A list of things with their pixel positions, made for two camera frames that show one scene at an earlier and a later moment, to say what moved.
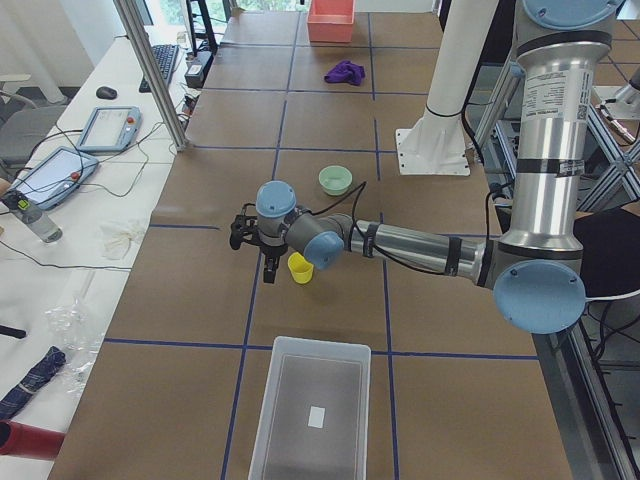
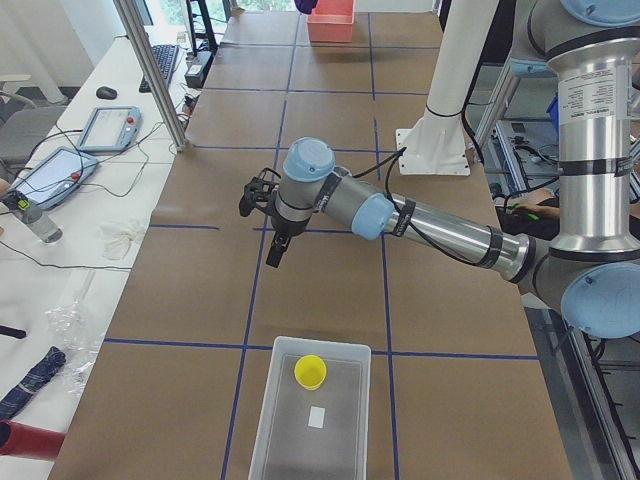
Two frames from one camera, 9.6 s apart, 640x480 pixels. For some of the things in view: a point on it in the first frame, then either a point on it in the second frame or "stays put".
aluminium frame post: (139, 41) stays put
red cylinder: (25, 440) stays put
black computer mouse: (106, 92) stays put
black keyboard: (165, 56) stays put
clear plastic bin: (313, 418) stays put
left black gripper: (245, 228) → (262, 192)
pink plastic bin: (331, 21) stays put
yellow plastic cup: (300, 268) → (310, 372)
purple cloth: (346, 72) → (305, 6)
